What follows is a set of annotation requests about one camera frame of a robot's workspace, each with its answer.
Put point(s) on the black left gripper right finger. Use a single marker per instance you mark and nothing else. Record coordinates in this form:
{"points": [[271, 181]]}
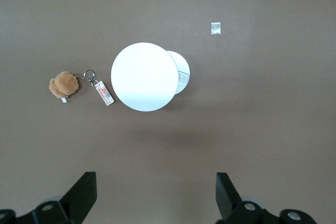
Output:
{"points": [[228, 200]]}

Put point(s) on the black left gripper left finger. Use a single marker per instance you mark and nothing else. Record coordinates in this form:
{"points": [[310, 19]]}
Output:
{"points": [[78, 197]]}

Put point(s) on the white round cup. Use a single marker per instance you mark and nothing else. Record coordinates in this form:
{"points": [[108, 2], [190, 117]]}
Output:
{"points": [[141, 77]]}

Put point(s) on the small clear tape piece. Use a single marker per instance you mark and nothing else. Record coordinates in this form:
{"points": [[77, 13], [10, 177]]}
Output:
{"points": [[215, 28]]}

